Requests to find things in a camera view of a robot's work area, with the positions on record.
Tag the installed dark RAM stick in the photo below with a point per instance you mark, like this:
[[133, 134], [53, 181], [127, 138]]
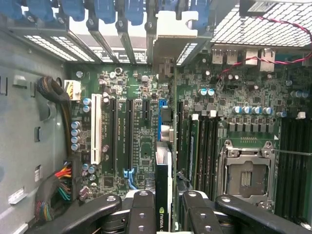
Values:
[[193, 146]]

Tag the white power connector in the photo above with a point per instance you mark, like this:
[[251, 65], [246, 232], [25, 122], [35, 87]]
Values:
[[73, 90]]

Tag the green motherboard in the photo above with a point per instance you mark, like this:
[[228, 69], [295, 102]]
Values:
[[141, 151]]

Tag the blue card retention latch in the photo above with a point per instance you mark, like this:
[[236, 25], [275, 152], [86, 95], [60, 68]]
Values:
[[104, 11]]

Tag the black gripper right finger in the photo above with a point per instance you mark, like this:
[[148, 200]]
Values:
[[200, 219]]

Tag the long black expansion slot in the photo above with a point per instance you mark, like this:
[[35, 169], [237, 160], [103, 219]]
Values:
[[181, 122], [113, 134]]

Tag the metal CPU socket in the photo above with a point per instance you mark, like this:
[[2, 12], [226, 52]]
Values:
[[246, 175]]

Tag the silver USB port block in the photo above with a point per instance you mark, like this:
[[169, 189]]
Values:
[[224, 57]]

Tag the black labelled module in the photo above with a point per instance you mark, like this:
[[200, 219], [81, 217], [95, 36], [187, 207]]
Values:
[[258, 8]]

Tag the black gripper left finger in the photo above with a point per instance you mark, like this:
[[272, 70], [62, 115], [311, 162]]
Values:
[[142, 219]]

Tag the silver network port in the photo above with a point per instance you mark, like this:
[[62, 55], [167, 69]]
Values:
[[251, 58], [267, 61]]

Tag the black expansion slot blue latch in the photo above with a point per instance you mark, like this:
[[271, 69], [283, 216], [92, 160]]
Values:
[[129, 134]]

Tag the open black PC case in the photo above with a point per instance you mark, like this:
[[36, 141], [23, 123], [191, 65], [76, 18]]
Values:
[[24, 122]]

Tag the short black expansion slot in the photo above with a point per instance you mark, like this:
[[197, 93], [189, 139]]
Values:
[[146, 109]]

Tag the black RAM slot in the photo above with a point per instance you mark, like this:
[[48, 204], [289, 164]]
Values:
[[208, 151], [214, 151], [202, 151]]

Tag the white expansion slot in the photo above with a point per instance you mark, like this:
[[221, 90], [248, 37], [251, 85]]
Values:
[[96, 126]]

